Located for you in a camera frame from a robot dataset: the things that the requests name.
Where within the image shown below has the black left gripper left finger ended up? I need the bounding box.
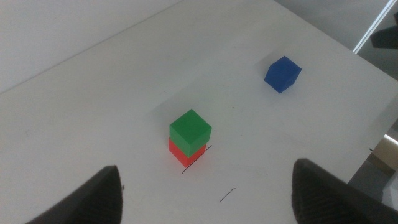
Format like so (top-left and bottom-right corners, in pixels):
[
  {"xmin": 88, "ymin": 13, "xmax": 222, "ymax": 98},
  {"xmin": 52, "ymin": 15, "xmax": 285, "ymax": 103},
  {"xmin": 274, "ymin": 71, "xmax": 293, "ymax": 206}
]
[{"xmin": 26, "ymin": 165, "xmax": 124, "ymax": 224}]

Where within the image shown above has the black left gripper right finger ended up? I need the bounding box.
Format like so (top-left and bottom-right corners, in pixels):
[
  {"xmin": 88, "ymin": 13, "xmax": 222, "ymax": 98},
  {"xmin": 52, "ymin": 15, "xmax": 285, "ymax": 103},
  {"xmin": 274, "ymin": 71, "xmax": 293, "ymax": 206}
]
[{"xmin": 291, "ymin": 158, "xmax": 398, "ymax": 224}]

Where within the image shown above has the red cube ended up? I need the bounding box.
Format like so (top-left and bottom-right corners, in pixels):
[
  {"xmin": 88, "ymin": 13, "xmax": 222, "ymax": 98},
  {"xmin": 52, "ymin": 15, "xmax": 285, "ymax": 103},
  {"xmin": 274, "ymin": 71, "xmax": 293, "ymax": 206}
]
[{"xmin": 168, "ymin": 137, "xmax": 207, "ymax": 168}]

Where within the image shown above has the green cube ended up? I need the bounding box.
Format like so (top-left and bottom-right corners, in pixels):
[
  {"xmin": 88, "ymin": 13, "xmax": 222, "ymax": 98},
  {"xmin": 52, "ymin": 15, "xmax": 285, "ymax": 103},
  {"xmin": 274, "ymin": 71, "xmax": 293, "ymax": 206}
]
[{"xmin": 169, "ymin": 108, "xmax": 213, "ymax": 158}]

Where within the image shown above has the blue cube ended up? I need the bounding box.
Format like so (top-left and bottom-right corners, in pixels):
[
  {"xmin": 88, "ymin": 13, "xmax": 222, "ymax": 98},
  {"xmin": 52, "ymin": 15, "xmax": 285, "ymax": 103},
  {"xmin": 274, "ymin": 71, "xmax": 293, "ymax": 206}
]
[{"xmin": 264, "ymin": 55, "xmax": 302, "ymax": 94}]

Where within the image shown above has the beige box below table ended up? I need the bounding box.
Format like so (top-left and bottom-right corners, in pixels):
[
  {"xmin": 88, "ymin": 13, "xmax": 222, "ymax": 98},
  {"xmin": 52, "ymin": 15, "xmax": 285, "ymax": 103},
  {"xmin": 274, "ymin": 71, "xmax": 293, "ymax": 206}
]
[{"xmin": 371, "ymin": 133, "xmax": 398, "ymax": 175}]

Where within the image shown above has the black block beyond table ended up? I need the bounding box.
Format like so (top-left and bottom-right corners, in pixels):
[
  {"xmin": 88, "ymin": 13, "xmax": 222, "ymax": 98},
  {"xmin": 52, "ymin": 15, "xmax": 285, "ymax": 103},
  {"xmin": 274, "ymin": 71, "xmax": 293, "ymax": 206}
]
[{"xmin": 369, "ymin": 12, "xmax": 398, "ymax": 50}]

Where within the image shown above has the white thin strip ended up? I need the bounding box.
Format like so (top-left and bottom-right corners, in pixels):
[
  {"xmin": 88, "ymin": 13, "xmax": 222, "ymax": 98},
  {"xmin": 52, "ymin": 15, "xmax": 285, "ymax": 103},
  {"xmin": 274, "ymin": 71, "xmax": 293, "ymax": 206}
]
[{"xmin": 353, "ymin": 0, "xmax": 398, "ymax": 54}]

